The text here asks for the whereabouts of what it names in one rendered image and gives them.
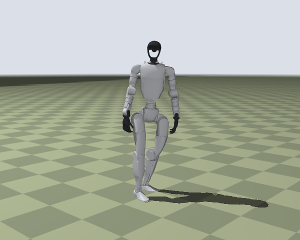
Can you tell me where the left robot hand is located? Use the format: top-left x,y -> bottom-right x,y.
169,113 -> 180,134

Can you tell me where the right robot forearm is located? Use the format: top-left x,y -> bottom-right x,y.
122,87 -> 134,116

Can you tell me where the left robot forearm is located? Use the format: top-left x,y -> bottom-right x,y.
170,91 -> 180,117

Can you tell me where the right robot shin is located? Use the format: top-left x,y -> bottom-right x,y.
132,151 -> 145,193

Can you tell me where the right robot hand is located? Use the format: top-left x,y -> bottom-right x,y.
122,110 -> 134,133

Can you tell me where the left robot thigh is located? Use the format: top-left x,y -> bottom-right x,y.
146,114 -> 169,160

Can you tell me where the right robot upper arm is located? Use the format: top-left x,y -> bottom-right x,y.
128,64 -> 141,95

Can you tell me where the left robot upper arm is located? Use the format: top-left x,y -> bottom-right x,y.
164,66 -> 178,98

